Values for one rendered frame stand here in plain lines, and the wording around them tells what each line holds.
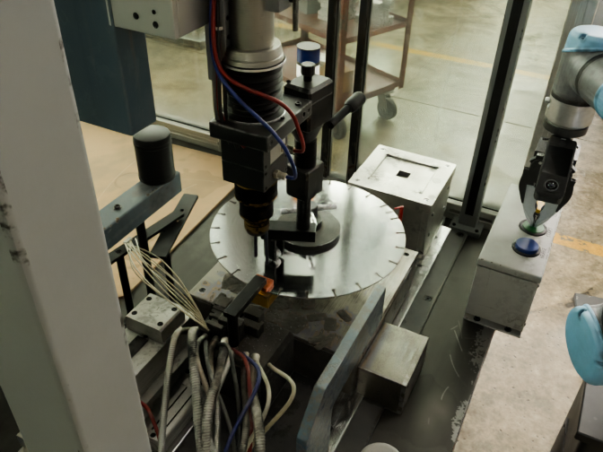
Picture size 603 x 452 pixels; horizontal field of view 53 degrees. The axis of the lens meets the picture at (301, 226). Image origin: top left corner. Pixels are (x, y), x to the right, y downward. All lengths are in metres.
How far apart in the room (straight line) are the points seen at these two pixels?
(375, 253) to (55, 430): 0.78
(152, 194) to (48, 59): 0.79
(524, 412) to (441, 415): 1.05
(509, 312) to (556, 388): 1.04
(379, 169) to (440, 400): 0.51
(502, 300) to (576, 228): 1.79
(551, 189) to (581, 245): 1.77
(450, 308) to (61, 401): 1.03
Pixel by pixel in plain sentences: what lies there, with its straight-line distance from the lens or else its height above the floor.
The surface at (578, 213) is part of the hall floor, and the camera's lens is 3.02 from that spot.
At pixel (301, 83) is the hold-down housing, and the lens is 0.80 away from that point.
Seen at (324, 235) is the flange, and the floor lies 0.96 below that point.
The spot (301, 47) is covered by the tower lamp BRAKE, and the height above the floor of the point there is 1.16.
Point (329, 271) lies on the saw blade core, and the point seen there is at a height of 0.95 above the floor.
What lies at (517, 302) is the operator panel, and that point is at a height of 0.83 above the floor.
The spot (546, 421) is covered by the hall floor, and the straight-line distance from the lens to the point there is 2.09.
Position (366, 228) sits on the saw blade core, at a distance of 1.04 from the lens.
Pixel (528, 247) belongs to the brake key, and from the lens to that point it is 1.15.
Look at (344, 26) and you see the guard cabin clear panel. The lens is 1.37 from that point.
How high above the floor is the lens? 1.57
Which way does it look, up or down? 37 degrees down
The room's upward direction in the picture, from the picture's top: 2 degrees clockwise
